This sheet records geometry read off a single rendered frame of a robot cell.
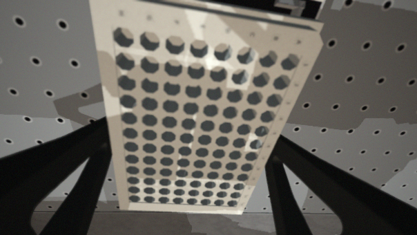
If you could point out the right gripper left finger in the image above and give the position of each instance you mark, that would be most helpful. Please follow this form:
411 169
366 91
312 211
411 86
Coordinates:
28 176

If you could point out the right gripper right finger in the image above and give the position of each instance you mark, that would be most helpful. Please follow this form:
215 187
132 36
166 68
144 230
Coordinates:
362 208

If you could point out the beige well plate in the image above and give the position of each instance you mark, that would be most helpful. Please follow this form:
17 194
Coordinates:
194 117

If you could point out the grey perforated base plate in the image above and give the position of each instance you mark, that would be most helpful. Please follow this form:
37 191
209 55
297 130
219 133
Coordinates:
357 109

